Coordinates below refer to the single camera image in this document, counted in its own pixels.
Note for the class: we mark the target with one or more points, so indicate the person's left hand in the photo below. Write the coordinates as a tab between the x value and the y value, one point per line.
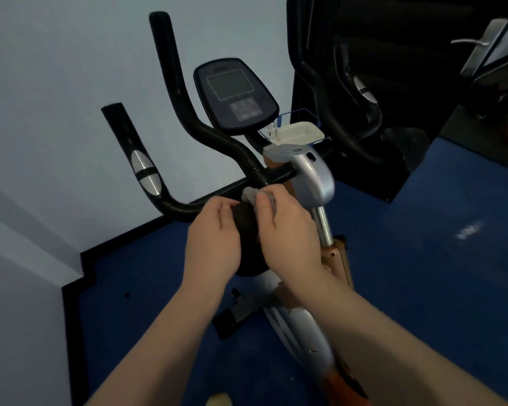
209	245

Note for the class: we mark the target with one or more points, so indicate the person's right hand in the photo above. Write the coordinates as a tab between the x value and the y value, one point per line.
292	245

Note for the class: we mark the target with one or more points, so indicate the person's left thumb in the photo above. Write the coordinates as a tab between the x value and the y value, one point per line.
228	212

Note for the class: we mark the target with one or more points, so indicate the person's right thumb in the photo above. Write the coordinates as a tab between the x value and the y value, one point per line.
265	213

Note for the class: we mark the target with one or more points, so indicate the white cleaning cloth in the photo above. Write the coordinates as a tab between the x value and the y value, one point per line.
250	194

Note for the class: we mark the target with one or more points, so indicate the person's right forearm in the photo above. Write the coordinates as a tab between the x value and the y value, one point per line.
376	346

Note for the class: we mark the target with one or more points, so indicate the person's left forearm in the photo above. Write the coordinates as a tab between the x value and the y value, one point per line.
161	342

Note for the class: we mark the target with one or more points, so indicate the white plastic box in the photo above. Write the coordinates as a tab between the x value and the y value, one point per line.
302	133

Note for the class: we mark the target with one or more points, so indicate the black bike console display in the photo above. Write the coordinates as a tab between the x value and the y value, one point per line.
233	97

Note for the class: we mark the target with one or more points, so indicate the black skirting board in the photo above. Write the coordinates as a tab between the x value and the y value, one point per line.
74	334

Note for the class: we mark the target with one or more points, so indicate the silver orange exercise bike frame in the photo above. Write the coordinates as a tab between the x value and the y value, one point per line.
311	177

